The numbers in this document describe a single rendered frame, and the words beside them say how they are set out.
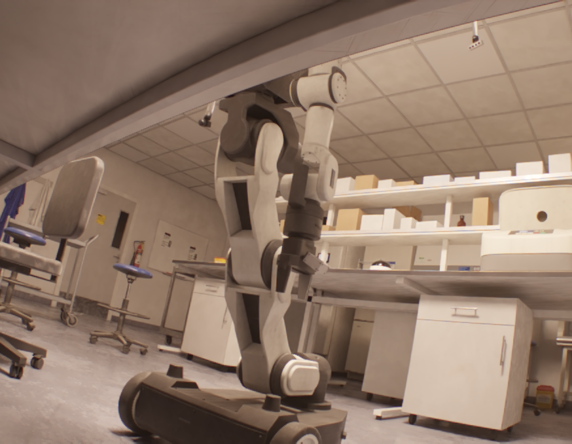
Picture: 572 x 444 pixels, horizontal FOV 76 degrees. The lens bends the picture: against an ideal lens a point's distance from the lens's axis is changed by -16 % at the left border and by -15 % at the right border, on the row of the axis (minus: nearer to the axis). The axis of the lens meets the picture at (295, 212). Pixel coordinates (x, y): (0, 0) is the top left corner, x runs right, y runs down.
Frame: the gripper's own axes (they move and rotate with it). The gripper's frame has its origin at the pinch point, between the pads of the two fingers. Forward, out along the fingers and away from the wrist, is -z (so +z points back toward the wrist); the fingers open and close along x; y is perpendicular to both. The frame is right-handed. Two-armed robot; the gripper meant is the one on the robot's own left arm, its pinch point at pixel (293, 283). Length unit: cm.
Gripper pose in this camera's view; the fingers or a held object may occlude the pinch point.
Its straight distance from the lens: 98.2
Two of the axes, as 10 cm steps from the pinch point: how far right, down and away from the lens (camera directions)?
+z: 1.6, -9.5, 2.7
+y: 8.8, 0.1, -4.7
